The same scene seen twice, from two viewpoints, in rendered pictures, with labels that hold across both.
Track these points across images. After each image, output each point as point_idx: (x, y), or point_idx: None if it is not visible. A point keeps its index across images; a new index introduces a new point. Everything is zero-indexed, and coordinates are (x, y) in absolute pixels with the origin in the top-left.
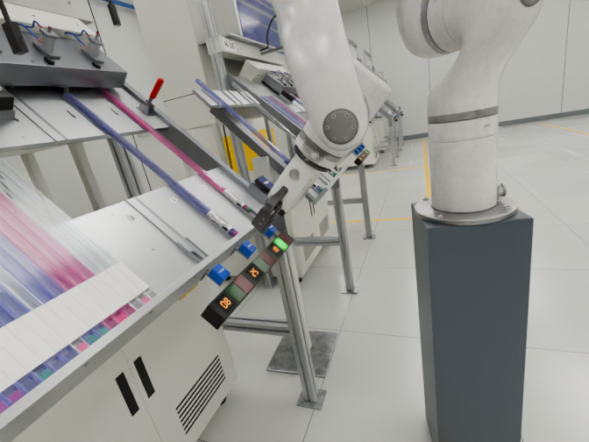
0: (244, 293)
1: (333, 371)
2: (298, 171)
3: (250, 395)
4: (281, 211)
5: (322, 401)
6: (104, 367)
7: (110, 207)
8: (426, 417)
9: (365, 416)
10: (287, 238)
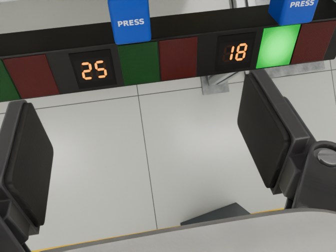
0: (13, 95)
1: None
2: None
3: (190, 2)
4: (246, 128)
5: (214, 93)
6: None
7: None
8: (232, 203)
9: (213, 143)
10: (319, 47)
